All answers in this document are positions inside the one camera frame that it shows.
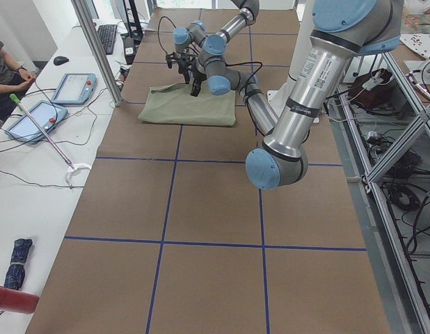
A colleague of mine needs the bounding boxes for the far teach pendant tablet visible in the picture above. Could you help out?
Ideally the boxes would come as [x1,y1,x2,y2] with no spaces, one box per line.
[51,73,97,106]

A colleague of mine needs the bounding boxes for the black computer mouse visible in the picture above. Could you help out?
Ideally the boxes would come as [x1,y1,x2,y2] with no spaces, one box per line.
[53,56,69,66]

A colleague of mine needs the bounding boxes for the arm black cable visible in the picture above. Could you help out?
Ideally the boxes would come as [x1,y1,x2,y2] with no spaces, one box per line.
[157,15,183,56]
[225,61,264,102]

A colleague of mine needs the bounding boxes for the black computer keyboard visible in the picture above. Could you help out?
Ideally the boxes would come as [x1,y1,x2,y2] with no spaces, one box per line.
[97,24,118,55]

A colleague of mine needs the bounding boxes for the metal reacher grabber tool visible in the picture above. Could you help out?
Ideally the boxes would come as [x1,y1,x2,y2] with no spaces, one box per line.
[10,93,91,189]

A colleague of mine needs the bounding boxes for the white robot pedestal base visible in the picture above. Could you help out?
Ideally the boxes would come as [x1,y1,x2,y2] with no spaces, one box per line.
[268,0,314,116]

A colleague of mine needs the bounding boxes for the teach pendant tablet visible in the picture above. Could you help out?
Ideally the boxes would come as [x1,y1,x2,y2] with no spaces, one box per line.
[5,101,68,143]
[51,73,97,106]

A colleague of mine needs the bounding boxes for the aluminium frame post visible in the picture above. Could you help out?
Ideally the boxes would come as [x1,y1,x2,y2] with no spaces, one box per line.
[71,0,122,106]

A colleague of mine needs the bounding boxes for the olive green long-sleeve shirt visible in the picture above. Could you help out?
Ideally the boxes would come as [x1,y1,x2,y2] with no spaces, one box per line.
[138,83,236,127]

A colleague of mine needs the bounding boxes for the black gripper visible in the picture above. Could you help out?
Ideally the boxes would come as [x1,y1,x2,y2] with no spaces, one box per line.
[178,53,191,84]
[190,71,205,97]

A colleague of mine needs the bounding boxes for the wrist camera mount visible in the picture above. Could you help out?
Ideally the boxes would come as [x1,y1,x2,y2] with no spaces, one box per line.
[166,52,181,69]

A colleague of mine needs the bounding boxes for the near teach pendant tablet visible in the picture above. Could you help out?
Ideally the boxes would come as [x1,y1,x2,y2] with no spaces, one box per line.
[5,101,68,143]

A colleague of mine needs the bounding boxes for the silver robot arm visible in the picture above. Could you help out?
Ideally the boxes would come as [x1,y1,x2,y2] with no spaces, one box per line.
[174,1,404,189]
[165,1,260,96]

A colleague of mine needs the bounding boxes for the seated person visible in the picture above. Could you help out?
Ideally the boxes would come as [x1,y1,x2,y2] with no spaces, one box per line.
[0,41,36,122]

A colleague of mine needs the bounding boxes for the red bottle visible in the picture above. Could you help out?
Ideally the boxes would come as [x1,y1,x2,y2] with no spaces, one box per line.
[0,286,40,314]

